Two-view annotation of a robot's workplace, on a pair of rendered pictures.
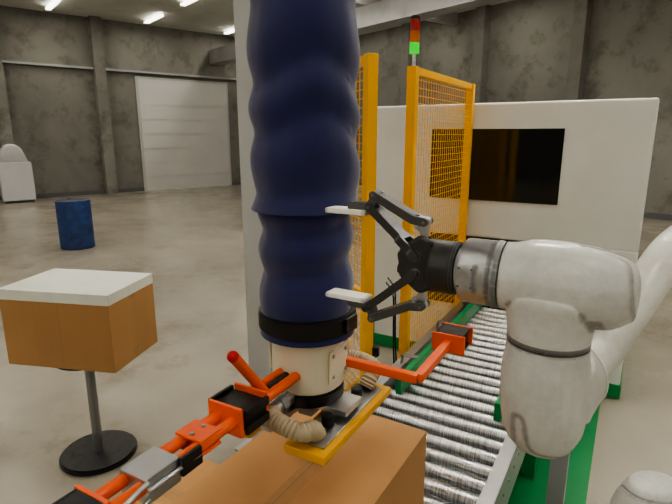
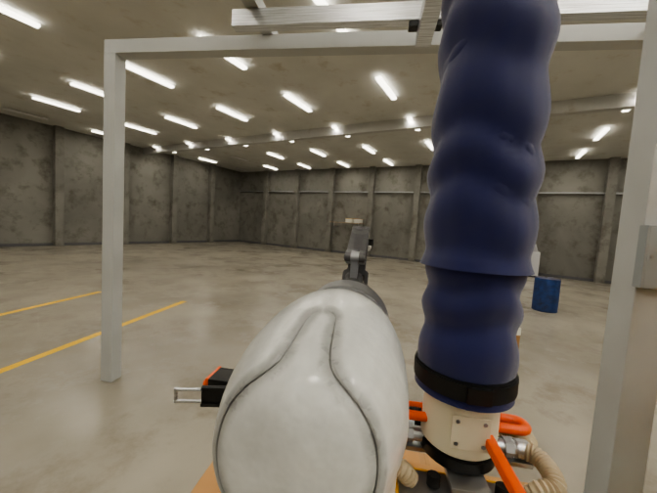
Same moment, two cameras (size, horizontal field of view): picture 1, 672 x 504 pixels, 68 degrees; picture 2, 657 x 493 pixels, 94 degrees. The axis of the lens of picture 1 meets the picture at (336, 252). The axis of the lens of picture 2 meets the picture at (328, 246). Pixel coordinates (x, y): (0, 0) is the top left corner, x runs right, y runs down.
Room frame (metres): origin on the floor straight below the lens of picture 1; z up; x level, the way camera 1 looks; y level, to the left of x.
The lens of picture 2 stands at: (0.53, -0.46, 1.68)
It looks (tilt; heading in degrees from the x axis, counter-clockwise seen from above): 4 degrees down; 68
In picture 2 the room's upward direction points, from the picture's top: 4 degrees clockwise
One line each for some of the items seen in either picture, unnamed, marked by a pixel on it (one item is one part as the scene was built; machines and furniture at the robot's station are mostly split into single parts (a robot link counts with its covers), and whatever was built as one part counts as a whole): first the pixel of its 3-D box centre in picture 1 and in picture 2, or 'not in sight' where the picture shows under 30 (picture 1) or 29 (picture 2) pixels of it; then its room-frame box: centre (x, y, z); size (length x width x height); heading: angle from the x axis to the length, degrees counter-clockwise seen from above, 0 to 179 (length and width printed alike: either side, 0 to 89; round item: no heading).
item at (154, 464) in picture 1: (151, 474); not in sight; (0.70, 0.30, 1.23); 0.07 x 0.07 x 0.04; 60
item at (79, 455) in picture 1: (93, 404); not in sight; (2.51, 1.34, 0.31); 0.40 x 0.40 x 0.62
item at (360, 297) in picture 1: (348, 295); not in sight; (0.76, -0.02, 1.51); 0.07 x 0.03 x 0.01; 59
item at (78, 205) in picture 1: (75, 223); (546, 293); (7.90, 4.16, 0.39); 0.52 x 0.51 x 0.77; 40
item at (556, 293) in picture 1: (567, 293); (323, 401); (0.60, -0.29, 1.56); 0.16 x 0.11 x 0.13; 59
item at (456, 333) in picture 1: (452, 338); not in sight; (1.24, -0.31, 1.23); 0.09 x 0.08 x 0.05; 60
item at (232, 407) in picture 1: (239, 408); not in sight; (0.89, 0.19, 1.23); 0.10 x 0.08 x 0.06; 60
